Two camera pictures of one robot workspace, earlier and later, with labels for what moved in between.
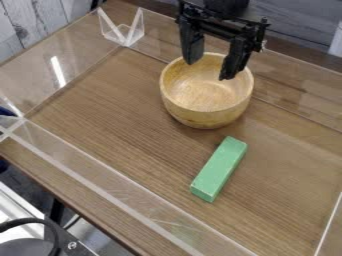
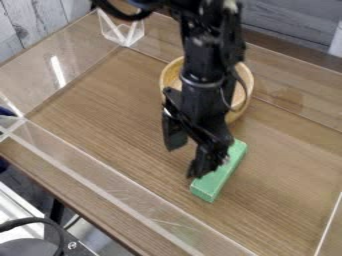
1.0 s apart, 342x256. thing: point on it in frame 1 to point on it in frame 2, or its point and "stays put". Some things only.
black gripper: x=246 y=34 to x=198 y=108
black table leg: x=57 y=212 stays put
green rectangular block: x=218 y=170 stays put
